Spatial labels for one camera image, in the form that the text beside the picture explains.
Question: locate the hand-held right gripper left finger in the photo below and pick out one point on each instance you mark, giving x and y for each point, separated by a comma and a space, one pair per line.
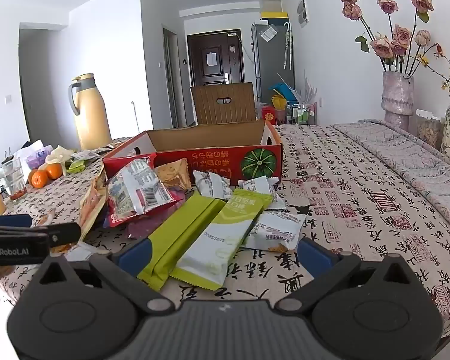
135, 257

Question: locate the orange cracker packet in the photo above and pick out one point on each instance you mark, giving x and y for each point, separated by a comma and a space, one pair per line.
174, 174

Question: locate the calligraphy print tablecloth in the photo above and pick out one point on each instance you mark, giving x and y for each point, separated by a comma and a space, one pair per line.
360, 232

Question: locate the orange red snack packet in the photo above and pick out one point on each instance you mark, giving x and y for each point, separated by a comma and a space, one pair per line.
92, 206

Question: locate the brown wooden chair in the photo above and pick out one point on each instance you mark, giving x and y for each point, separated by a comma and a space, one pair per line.
225, 112

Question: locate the pink textured vase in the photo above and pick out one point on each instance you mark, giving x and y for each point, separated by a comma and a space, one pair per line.
397, 97

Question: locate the yellow flat box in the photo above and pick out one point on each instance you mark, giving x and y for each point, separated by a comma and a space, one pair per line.
273, 15

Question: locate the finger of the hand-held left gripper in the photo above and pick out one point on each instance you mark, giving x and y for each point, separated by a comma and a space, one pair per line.
63, 232
7, 220

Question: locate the white mop pole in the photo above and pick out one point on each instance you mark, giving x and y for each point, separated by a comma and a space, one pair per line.
135, 118

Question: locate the dark green snack packet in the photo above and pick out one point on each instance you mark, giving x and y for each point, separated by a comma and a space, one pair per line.
172, 243

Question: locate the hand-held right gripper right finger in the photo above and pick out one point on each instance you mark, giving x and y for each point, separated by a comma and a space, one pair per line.
315, 255

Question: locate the dark brown entrance door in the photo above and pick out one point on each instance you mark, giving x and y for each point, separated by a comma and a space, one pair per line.
225, 60

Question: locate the grey folded quilt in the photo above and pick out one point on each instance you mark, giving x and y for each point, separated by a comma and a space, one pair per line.
397, 157

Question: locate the white plastic bag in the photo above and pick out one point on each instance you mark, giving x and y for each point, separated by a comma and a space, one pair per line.
28, 150

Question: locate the dried pink rose bouquet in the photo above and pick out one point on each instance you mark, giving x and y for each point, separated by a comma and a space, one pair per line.
382, 45

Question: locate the red gift box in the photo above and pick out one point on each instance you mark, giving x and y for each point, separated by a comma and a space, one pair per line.
269, 115

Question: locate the red cardboard box pumpkin print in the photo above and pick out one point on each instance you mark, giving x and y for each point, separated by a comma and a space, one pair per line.
210, 138

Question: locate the cream plastic bag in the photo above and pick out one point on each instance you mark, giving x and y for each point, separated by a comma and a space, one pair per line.
60, 155

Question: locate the glass jar white lid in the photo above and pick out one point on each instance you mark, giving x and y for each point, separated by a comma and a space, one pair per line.
429, 131

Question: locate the orange fruit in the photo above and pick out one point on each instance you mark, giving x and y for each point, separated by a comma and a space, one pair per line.
38, 179
54, 171

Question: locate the yellow plastic bag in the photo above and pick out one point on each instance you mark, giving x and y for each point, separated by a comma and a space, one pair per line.
278, 102

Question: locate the light green white snack packet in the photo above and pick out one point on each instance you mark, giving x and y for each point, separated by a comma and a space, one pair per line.
217, 240

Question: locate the small green packet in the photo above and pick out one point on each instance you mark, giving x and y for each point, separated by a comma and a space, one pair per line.
76, 166

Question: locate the grey interior door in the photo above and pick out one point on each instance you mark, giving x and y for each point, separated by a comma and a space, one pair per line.
171, 82

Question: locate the yellow thermos jug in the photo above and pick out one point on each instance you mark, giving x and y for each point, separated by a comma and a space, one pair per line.
92, 116

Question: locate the white dried grass bundle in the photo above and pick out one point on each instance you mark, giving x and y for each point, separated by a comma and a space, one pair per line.
307, 90

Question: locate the purple snack packet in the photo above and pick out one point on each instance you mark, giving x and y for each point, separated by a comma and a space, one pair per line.
153, 215

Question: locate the purple tissue pack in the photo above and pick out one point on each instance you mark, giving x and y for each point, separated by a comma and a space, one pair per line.
39, 159

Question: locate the grey refrigerator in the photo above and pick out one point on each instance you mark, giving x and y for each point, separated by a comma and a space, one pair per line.
273, 60

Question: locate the clear glass cup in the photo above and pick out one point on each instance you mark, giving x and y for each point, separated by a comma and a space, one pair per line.
10, 176

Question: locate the red white snack packet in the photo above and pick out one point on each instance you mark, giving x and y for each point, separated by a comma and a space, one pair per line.
138, 191

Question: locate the dark white snack packet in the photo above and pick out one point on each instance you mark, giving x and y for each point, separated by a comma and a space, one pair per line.
85, 155

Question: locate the clear document bag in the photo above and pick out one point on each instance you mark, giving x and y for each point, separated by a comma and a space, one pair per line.
269, 33

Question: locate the black bag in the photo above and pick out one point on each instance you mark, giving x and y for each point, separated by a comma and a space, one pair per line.
27, 145

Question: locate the white door notice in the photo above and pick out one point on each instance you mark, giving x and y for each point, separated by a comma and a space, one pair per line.
212, 58

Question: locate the white light switch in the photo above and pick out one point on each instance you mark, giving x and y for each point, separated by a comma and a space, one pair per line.
8, 99

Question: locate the white folded umbrella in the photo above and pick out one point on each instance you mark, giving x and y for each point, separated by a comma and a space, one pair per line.
288, 45

